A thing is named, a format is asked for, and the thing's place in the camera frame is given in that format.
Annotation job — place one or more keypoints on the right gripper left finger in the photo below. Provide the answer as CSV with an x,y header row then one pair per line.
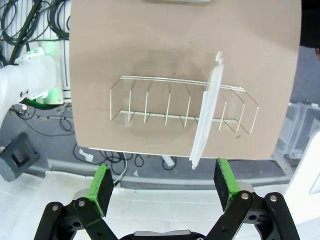
x,y
102,190

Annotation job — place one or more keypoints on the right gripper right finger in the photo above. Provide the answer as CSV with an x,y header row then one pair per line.
x,y
225,187

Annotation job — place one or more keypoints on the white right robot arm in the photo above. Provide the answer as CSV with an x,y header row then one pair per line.
x,y
25,75

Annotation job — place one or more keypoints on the white plastic piece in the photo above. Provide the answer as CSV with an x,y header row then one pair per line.
x,y
86,155

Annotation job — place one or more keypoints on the white floor platform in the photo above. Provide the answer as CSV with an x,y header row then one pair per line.
x,y
162,207

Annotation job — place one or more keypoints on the white power plug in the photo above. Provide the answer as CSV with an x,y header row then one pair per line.
x,y
168,160

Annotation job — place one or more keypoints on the clear plastic container lid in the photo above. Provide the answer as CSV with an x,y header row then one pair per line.
x,y
210,112

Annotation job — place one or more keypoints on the transparent storage crate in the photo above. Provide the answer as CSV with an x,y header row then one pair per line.
x,y
297,130

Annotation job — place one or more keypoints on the person torso black shirt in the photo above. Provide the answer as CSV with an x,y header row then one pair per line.
x,y
311,22

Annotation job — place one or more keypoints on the grey metal bracket block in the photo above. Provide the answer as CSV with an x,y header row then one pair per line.
x,y
17,157

